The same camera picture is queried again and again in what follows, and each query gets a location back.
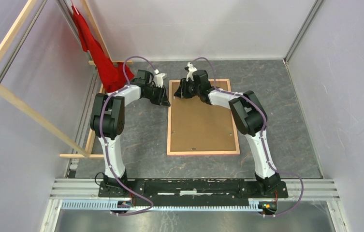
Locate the wooden rack frame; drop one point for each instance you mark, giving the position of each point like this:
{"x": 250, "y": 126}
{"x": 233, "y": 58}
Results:
{"x": 51, "y": 75}

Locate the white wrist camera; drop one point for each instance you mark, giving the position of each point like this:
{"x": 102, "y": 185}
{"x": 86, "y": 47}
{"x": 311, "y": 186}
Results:
{"x": 158, "y": 78}
{"x": 191, "y": 69}

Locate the pink wooden picture frame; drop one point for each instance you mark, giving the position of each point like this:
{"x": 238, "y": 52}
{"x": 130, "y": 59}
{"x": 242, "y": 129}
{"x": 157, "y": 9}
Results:
{"x": 172, "y": 128}

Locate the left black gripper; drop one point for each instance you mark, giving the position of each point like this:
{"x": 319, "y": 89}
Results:
{"x": 162, "y": 99}

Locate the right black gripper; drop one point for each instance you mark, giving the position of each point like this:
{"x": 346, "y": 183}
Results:
{"x": 181, "y": 92}

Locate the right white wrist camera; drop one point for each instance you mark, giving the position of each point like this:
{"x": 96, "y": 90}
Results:
{"x": 191, "y": 69}

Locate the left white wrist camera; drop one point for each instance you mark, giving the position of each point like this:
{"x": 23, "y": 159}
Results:
{"x": 158, "y": 78}

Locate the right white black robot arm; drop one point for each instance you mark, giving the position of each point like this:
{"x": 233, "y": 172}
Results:
{"x": 248, "y": 114}

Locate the brown cardboard backing board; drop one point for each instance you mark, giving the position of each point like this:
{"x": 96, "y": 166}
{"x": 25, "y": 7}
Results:
{"x": 201, "y": 125}

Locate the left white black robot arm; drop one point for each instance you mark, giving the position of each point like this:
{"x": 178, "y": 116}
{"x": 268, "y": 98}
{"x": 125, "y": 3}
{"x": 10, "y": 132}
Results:
{"x": 108, "y": 121}

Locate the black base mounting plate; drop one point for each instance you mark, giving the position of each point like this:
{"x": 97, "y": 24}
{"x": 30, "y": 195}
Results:
{"x": 200, "y": 192}

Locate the red cloth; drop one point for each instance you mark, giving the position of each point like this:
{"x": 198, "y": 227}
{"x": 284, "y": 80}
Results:
{"x": 112, "y": 77}

